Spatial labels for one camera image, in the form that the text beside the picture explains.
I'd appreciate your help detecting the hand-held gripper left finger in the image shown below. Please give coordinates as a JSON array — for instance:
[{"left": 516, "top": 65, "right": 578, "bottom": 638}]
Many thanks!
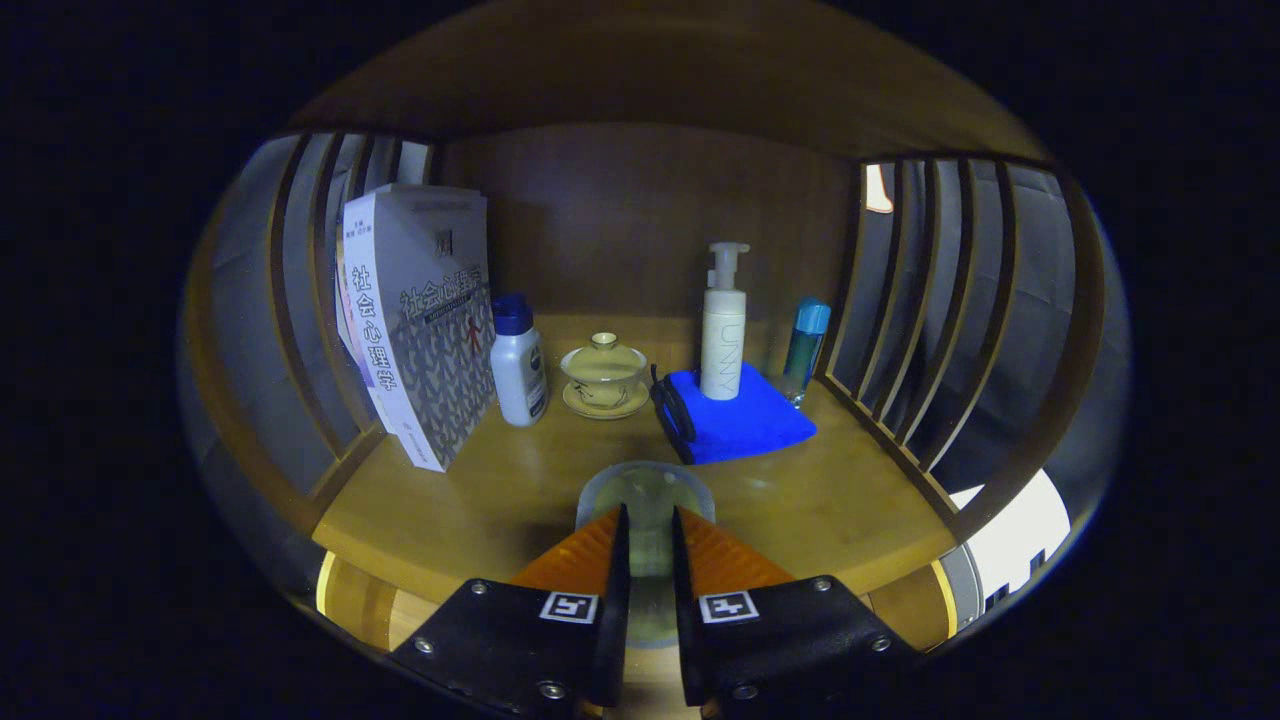
[{"left": 388, "top": 503, "right": 631, "bottom": 720}]

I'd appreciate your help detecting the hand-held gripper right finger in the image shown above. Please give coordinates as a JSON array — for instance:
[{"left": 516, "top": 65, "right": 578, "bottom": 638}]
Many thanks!
[{"left": 672, "top": 505, "right": 921, "bottom": 720}]

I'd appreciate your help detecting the green handled grey scrub sponge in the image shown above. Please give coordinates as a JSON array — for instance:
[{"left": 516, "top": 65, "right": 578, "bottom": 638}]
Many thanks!
[{"left": 575, "top": 460, "right": 717, "bottom": 651}]

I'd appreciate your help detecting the wooden countertop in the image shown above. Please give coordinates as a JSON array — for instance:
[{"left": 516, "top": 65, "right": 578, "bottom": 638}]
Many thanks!
[{"left": 312, "top": 315, "right": 956, "bottom": 606}]

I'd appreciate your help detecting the white drawer cabinet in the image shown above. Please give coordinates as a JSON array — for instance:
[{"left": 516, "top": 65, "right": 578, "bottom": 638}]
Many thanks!
[{"left": 945, "top": 468, "right": 1073, "bottom": 611}]

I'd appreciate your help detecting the brown wooden cabinet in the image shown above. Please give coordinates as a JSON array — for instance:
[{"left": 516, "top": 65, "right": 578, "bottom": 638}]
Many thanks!
[{"left": 180, "top": 5, "right": 1126, "bottom": 701}]

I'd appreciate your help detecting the blue folded cloth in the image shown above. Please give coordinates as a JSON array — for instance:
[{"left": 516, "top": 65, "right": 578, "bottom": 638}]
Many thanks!
[{"left": 655, "top": 362, "right": 818, "bottom": 466}]

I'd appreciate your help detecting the yellow lidded teacup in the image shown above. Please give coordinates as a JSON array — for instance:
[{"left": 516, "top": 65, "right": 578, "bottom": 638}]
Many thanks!
[{"left": 559, "top": 332, "right": 651, "bottom": 420}]

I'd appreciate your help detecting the white bottle with blue cap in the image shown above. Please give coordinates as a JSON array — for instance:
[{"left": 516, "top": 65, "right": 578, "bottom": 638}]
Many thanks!
[{"left": 489, "top": 293, "right": 549, "bottom": 428}]

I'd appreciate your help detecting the white pump bottle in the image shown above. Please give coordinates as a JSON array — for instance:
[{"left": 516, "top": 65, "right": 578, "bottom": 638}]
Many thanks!
[{"left": 699, "top": 242, "right": 751, "bottom": 401}]

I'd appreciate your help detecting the clear blue bottle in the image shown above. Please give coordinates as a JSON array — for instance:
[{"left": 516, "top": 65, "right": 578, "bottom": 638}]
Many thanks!
[{"left": 782, "top": 297, "right": 832, "bottom": 408}]

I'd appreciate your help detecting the thick white book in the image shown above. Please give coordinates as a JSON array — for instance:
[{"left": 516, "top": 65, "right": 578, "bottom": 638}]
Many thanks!
[{"left": 342, "top": 183, "right": 498, "bottom": 473}]

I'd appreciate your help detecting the thin purple book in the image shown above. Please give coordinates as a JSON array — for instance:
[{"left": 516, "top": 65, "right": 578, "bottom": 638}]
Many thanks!
[{"left": 334, "top": 240, "right": 381, "bottom": 391}]

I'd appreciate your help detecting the black strap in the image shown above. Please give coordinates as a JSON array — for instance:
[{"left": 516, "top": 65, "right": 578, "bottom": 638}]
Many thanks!
[{"left": 649, "top": 365, "right": 698, "bottom": 444}]

